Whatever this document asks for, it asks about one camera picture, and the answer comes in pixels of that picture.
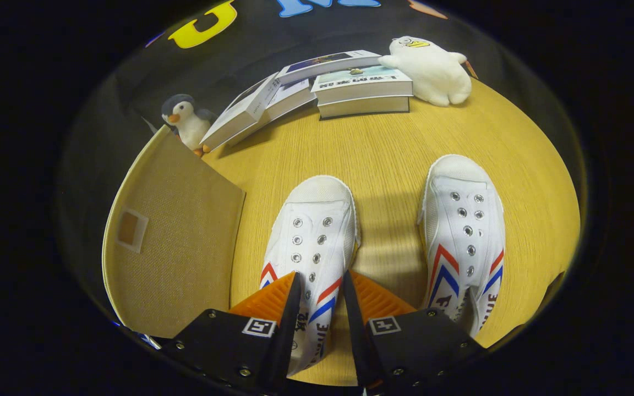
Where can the grey penguin plush toy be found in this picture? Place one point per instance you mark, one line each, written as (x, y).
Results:
(190, 124)

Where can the black backdrop cloth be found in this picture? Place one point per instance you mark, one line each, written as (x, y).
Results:
(251, 49)

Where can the book with blue cover picture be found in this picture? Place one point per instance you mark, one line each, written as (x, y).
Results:
(322, 60)

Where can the book with teal cover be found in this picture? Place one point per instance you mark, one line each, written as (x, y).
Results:
(364, 88)

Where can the beige fabric storage box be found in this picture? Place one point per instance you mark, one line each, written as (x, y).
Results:
(185, 247)

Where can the book with portrait cover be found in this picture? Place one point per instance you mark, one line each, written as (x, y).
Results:
(240, 113)

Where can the plain white book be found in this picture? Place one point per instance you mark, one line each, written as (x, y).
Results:
(289, 96)

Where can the white duck plush toy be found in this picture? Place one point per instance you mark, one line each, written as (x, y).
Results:
(432, 71)

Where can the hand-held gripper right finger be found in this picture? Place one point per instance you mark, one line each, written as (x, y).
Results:
(356, 330)

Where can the white canvas shoe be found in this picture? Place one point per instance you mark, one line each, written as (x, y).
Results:
(460, 220)
(317, 220)

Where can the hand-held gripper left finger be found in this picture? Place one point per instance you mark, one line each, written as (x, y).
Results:
(289, 330)

